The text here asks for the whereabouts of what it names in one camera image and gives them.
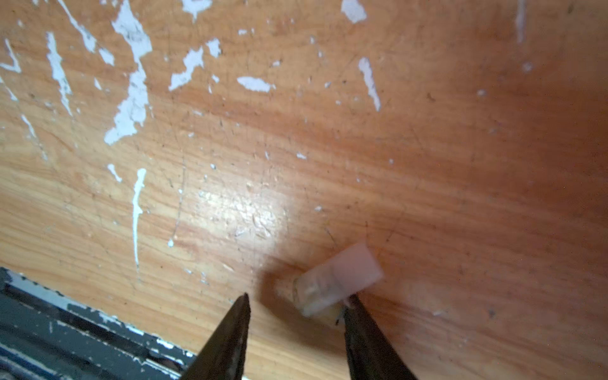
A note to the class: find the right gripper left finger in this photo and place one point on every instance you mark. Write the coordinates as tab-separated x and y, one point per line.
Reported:
223	356

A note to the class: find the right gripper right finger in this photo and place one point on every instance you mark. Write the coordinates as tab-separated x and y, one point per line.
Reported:
370	354

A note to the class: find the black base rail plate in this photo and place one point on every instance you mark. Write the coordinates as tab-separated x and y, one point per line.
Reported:
46	335

